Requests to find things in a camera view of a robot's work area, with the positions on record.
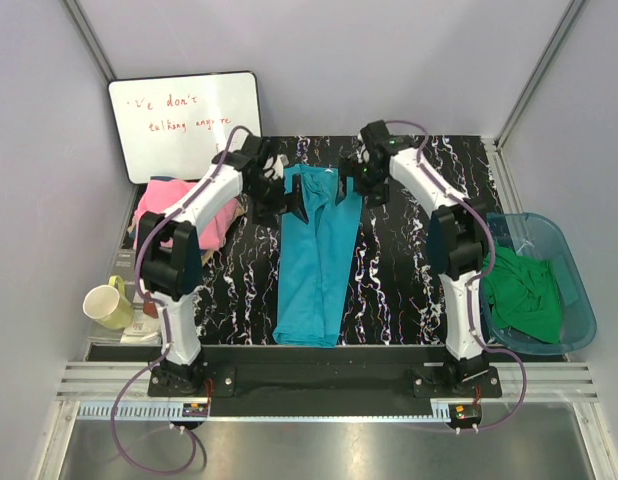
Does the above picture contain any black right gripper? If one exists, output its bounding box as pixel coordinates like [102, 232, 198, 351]
[334, 158, 389, 211]

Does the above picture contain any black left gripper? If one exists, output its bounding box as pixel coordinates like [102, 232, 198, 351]
[244, 174, 308, 231]

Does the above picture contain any teal t shirt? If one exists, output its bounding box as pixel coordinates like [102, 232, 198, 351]
[273, 164, 363, 348]

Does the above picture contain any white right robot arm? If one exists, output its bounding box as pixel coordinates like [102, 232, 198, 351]
[335, 120, 495, 397]

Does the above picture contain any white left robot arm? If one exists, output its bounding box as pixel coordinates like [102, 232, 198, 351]
[135, 134, 308, 396]

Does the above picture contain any beige folded t shirt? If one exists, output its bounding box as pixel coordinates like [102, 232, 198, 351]
[199, 198, 246, 265]

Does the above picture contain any pink folded t shirt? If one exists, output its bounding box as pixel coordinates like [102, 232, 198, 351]
[133, 178, 240, 251]

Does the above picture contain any white dry erase board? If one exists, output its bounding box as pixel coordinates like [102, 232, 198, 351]
[108, 71, 262, 185]

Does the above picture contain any brown cube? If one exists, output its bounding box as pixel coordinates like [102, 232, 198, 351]
[142, 297, 159, 319]

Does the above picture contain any teal plastic basin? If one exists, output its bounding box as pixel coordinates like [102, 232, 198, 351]
[480, 213, 597, 356]

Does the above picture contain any black white manual booklet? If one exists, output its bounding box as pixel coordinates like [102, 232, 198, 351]
[88, 249, 161, 346]

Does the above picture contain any green t shirt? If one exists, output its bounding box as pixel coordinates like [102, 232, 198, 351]
[481, 246, 562, 344]

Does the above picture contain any yellow green mug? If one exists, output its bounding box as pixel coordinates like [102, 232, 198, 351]
[82, 275, 134, 330]

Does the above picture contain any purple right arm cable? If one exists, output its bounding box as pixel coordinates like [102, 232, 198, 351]
[386, 119, 530, 436]

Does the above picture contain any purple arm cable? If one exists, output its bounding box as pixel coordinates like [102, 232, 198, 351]
[386, 119, 530, 436]
[110, 125, 255, 475]

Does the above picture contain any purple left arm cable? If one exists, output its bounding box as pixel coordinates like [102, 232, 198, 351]
[110, 125, 255, 475]

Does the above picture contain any aluminium frame rail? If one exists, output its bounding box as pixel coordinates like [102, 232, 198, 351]
[57, 362, 598, 403]

